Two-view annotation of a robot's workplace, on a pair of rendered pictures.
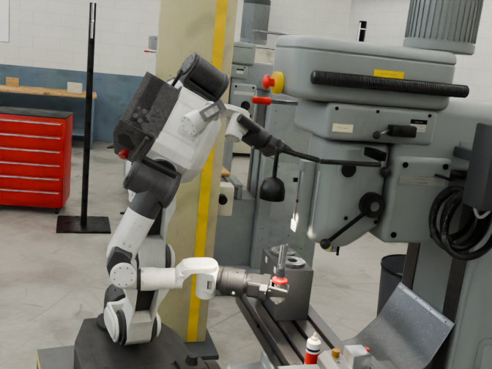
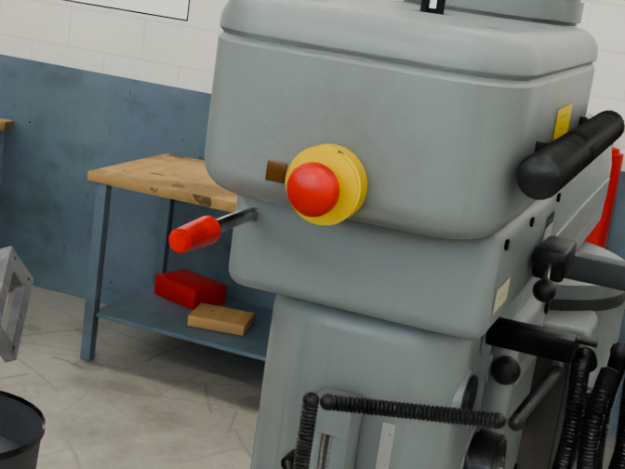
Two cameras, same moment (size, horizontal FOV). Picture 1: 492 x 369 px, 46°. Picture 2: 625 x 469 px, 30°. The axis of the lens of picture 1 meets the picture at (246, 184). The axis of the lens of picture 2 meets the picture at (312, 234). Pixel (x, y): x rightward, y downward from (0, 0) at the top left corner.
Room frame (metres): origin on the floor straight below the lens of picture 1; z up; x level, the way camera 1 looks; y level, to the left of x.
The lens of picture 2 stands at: (1.10, 0.65, 1.92)
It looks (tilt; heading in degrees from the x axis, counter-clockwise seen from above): 13 degrees down; 306
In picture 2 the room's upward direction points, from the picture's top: 8 degrees clockwise
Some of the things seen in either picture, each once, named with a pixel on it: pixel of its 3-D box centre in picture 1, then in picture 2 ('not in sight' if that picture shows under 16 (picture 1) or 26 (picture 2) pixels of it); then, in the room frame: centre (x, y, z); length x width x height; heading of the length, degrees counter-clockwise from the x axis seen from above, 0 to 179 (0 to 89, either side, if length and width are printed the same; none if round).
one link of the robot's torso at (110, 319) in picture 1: (132, 321); not in sight; (2.25, 0.42, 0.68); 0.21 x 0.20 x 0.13; 26
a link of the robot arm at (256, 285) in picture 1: (249, 285); not in sight; (1.70, -0.04, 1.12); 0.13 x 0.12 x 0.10; 172
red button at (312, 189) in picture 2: (269, 82); (315, 188); (1.60, -0.03, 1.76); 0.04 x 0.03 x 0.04; 17
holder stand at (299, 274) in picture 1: (284, 281); not in sight; (1.97, -0.17, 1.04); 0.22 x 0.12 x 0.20; 17
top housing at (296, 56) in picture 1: (360, 72); (421, 98); (1.68, -0.29, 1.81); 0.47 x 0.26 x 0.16; 107
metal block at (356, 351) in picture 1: (356, 360); not in sight; (1.43, -0.35, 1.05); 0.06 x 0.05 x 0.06; 17
